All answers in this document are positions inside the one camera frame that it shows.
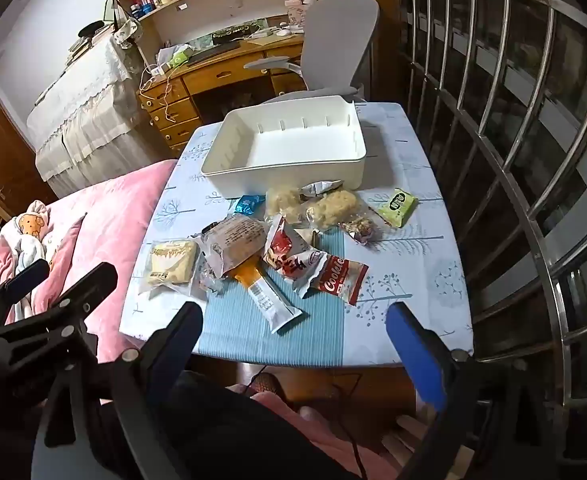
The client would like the cartoon printed blanket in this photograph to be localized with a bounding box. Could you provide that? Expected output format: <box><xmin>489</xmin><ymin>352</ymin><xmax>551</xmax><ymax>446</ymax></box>
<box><xmin>0</xmin><ymin>200</ymin><xmax>87</xmax><ymax>321</ymax></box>

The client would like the metal window grille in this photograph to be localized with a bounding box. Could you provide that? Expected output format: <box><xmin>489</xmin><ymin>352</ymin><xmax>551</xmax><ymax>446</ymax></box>
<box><xmin>398</xmin><ymin>0</ymin><xmax>587</xmax><ymax>411</ymax></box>

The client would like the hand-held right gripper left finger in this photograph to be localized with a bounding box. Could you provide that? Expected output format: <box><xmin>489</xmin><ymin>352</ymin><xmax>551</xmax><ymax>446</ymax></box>
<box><xmin>108</xmin><ymin>301</ymin><xmax>205</xmax><ymax>480</ymax></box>

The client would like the blue candy packet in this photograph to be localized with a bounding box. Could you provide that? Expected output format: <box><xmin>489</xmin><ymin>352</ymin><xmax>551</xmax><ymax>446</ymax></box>
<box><xmin>234</xmin><ymin>194</ymin><xmax>266</xmax><ymax>216</ymax></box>

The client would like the white lace cover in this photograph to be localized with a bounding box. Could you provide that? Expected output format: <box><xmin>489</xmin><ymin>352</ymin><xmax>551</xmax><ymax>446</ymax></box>
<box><xmin>26</xmin><ymin>35</ymin><xmax>174</xmax><ymax>196</ymax></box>

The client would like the pale toast bread packet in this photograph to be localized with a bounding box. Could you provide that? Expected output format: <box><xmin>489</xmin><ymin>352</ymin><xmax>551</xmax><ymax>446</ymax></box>
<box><xmin>138</xmin><ymin>239</ymin><xmax>198</xmax><ymax>297</ymax></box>

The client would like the white cable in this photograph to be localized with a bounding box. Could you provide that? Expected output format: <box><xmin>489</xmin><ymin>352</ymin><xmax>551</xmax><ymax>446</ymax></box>
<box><xmin>138</xmin><ymin>62</ymin><xmax>179</xmax><ymax>126</ymax></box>

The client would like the person's pink clothing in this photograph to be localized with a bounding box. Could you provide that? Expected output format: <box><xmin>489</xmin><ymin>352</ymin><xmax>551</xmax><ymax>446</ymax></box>
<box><xmin>251</xmin><ymin>390</ymin><xmax>399</xmax><ymax>480</ymax></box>

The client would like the wooden desk with drawers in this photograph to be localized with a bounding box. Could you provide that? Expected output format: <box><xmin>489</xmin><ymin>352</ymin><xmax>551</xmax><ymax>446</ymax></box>
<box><xmin>138</xmin><ymin>30</ymin><xmax>307</xmax><ymax>156</ymax></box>

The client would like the grey office chair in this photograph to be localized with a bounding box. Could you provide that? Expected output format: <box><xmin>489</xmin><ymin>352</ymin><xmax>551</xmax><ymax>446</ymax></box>
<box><xmin>244</xmin><ymin>0</ymin><xmax>380</xmax><ymax>106</ymax></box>

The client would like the wooden bookshelf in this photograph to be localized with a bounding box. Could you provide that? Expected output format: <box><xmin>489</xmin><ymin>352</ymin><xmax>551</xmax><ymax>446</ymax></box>
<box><xmin>101</xmin><ymin>0</ymin><xmax>324</xmax><ymax>46</ymax></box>

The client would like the red and white snack packet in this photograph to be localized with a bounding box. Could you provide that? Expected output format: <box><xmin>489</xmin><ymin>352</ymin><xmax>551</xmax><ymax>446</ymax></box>
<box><xmin>264</xmin><ymin>215</ymin><xmax>319</xmax><ymax>281</ymax></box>

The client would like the green and white bag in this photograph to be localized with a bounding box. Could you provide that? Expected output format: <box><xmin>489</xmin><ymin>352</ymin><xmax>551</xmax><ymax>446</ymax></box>
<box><xmin>156</xmin><ymin>42</ymin><xmax>197</xmax><ymax>68</ymax></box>

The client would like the pink cushion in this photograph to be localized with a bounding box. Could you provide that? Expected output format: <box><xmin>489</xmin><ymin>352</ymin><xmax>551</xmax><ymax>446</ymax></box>
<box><xmin>0</xmin><ymin>160</ymin><xmax>179</xmax><ymax>366</ymax></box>

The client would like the black cable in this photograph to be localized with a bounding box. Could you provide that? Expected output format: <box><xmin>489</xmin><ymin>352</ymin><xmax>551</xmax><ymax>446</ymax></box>
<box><xmin>251</xmin><ymin>365</ymin><xmax>369</xmax><ymax>480</ymax></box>

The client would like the green snack packet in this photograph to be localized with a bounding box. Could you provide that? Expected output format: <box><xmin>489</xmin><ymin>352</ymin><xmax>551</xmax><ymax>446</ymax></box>
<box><xmin>376</xmin><ymin>187</ymin><xmax>419</xmax><ymax>228</ymax></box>

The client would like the orange and white bar packet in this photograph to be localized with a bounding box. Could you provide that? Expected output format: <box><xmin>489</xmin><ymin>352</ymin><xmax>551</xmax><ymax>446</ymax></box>
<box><xmin>234</xmin><ymin>255</ymin><xmax>303</xmax><ymax>333</ymax></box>

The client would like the silver foil packet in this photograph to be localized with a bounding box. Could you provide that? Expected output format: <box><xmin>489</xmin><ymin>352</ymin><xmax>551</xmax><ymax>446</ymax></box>
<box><xmin>301</xmin><ymin>180</ymin><xmax>344</xmax><ymax>196</ymax></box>

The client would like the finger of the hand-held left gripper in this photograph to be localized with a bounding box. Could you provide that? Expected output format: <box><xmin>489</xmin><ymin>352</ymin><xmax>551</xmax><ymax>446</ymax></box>
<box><xmin>0</xmin><ymin>260</ymin><xmax>50</xmax><ymax>333</ymax></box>
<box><xmin>0</xmin><ymin>262</ymin><xmax>118</xmax><ymax>377</ymax></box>

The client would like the clear rice cracker packet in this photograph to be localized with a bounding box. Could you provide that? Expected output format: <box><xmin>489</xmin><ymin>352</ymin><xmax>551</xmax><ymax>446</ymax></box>
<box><xmin>306</xmin><ymin>190</ymin><xmax>367</xmax><ymax>231</ymax></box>
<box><xmin>265</xmin><ymin>187</ymin><xmax>307</xmax><ymax>226</ymax></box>

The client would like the red label nut snack packet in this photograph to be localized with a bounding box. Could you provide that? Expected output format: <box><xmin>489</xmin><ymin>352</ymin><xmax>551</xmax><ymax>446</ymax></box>
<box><xmin>341</xmin><ymin>217</ymin><xmax>381</xmax><ymax>243</ymax></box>

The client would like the red label cookie packet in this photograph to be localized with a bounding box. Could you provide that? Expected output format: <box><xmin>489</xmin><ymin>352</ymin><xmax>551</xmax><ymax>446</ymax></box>
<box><xmin>293</xmin><ymin>252</ymin><xmax>369</xmax><ymax>306</ymax></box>

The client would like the black keyboard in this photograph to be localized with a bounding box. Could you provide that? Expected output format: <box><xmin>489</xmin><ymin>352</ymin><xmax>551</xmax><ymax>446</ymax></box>
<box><xmin>186</xmin><ymin>42</ymin><xmax>242</xmax><ymax>68</ymax></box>

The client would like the floral fabric bag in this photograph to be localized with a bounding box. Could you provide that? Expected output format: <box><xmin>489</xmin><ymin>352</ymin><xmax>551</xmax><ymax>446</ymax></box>
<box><xmin>111</xmin><ymin>17</ymin><xmax>144</xmax><ymax>48</ymax></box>

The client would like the white plastic bin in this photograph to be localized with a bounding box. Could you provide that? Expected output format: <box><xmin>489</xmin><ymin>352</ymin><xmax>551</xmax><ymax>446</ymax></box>
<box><xmin>201</xmin><ymin>95</ymin><xmax>365</xmax><ymax>198</ymax></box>

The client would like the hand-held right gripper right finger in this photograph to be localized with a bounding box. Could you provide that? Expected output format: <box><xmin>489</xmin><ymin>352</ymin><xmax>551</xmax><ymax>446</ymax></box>
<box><xmin>386</xmin><ymin>302</ymin><xmax>539</xmax><ymax>480</ymax></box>

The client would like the brown bread packet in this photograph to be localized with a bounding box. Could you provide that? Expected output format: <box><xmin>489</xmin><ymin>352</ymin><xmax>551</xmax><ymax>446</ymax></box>
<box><xmin>201</xmin><ymin>215</ymin><xmax>267</xmax><ymax>278</ymax></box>

